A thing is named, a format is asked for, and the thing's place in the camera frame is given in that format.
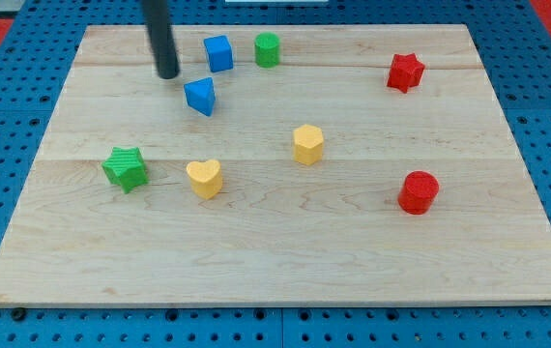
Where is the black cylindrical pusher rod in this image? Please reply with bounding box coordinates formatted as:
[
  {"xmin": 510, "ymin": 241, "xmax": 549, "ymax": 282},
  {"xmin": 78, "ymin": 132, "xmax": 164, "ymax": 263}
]
[{"xmin": 140, "ymin": 0, "xmax": 180, "ymax": 79}]

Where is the red star block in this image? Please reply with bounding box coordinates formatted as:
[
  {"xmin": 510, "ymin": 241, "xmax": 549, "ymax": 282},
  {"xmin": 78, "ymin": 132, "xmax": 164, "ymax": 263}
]
[{"xmin": 387, "ymin": 53, "xmax": 425, "ymax": 94}]

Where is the blue cube block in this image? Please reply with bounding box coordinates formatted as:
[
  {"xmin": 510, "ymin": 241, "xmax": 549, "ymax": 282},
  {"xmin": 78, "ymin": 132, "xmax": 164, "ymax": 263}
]
[{"xmin": 203, "ymin": 35, "xmax": 234, "ymax": 73}]

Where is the light wooden board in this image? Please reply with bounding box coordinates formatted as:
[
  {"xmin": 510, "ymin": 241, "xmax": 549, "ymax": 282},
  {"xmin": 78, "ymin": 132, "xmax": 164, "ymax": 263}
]
[{"xmin": 0, "ymin": 24, "xmax": 551, "ymax": 308}]

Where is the yellow hexagon block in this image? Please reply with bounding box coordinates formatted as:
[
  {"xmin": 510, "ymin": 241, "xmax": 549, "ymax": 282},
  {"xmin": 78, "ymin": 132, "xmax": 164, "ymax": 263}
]
[{"xmin": 293, "ymin": 124, "xmax": 324, "ymax": 165}]

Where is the green star block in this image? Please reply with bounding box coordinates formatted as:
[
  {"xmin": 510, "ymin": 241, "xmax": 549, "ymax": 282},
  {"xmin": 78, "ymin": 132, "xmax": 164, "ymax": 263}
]
[{"xmin": 101, "ymin": 147, "xmax": 149, "ymax": 193}]

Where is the green cylinder block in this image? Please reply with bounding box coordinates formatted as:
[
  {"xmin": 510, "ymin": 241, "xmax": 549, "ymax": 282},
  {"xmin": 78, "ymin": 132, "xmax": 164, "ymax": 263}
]
[{"xmin": 254, "ymin": 32, "xmax": 280, "ymax": 68}]

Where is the blue triangle block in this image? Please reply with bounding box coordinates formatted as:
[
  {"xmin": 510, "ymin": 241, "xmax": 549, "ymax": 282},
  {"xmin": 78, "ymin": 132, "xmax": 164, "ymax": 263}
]
[{"xmin": 184, "ymin": 77, "xmax": 216, "ymax": 117}]

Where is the red cylinder block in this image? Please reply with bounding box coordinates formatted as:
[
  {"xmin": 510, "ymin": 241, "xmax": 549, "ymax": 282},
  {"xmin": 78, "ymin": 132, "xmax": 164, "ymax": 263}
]
[{"xmin": 397, "ymin": 171, "xmax": 440, "ymax": 215}]

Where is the yellow heart block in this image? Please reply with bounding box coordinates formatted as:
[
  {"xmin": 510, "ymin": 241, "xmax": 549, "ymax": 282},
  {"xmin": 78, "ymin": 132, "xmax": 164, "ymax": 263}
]
[{"xmin": 186, "ymin": 159, "xmax": 223, "ymax": 199}]

